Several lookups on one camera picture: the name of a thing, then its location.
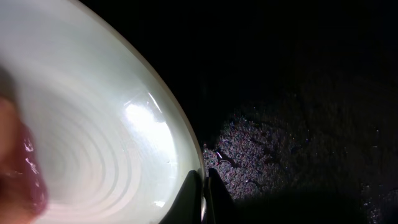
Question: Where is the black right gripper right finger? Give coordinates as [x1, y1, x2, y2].
[204, 168, 239, 224]

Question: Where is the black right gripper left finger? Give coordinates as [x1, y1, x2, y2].
[160, 170, 203, 224]

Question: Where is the pale green plate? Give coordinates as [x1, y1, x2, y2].
[1, 0, 205, 223]

